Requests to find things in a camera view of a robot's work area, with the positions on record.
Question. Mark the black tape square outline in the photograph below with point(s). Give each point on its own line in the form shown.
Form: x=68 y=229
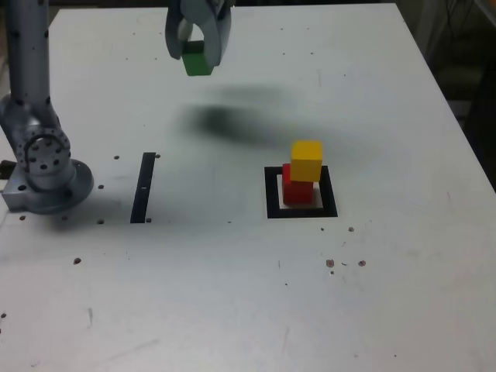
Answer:
x=296 y=213

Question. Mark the white metal rack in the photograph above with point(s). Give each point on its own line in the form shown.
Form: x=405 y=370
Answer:
x=438 y=35

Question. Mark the green cube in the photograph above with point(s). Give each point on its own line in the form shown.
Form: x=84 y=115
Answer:
x=195 y=64

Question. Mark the red cube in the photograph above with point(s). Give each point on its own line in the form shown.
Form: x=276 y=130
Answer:
x=296 y=191

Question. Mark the yellow cube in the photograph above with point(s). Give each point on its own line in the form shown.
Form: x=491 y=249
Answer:
x=306 y=162

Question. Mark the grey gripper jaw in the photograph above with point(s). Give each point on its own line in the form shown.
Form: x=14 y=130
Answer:
x=173 y=35
x=217 y=38

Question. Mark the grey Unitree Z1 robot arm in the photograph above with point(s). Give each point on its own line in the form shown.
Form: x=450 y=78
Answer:
x=27 y=77

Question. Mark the black tape strip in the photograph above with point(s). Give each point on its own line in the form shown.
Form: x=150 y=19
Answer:
x=142 y=186

